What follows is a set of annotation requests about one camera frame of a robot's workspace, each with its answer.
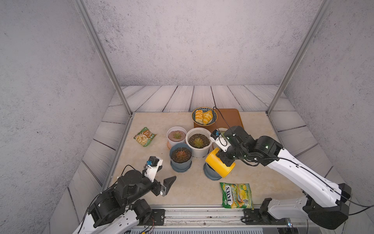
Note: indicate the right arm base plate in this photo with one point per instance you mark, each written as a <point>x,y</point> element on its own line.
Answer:
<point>254,218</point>

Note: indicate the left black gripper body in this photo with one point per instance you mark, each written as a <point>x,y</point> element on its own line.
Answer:
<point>145,186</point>

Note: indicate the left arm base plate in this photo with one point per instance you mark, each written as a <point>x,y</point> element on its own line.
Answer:
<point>154,218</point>

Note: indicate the green soup packet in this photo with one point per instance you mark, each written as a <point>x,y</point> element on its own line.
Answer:
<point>144,137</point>

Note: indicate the right aluminium frame post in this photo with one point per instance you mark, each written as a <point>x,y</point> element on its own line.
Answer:
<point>312,31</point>

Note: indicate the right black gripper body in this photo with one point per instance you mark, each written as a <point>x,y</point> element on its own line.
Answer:
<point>232,154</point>

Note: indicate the large white pot dark soil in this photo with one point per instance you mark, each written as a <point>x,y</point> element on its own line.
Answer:
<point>198,140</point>

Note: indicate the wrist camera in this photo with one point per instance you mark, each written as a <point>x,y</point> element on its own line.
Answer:
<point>152,166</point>
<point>219,141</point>

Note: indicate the front aluminium rail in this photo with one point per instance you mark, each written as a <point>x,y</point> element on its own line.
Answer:
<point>215,219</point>

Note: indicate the right striped bread roll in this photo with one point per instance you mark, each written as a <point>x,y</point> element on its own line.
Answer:
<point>207,117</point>

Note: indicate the yellow watering can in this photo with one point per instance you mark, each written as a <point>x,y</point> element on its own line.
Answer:
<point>217,165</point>

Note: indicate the blue pot pink succulent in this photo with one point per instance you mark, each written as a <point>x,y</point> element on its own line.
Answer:
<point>211,173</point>

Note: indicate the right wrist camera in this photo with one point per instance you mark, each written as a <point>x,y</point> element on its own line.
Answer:
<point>219,141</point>

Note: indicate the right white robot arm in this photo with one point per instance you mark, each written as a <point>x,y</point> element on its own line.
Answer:
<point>323,203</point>

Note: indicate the green Fox's candy bag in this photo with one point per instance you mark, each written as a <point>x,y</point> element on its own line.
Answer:
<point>236,196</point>

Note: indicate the left striped bread roll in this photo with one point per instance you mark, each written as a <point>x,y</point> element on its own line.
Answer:
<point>199,116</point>

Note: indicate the blue pot red succulent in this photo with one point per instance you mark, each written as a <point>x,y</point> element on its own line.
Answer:
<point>180,157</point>

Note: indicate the left aluminium frame post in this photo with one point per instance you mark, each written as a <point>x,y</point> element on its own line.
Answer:
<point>101,52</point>

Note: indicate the white pot pink-green succulent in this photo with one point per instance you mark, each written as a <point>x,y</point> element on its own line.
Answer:
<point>176,135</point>

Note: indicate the striped bread roll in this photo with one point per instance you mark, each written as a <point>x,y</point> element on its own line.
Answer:
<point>207,117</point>
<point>199,116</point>

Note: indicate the brown wooden tray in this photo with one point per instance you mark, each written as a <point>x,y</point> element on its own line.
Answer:
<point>226,118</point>

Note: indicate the aluminium frame post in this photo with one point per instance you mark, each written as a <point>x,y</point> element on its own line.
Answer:
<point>312,31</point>
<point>101,52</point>

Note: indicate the blue patterned plate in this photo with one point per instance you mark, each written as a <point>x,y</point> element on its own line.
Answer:
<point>204,109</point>

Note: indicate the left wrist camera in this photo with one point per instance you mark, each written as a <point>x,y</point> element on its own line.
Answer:
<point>152,166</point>

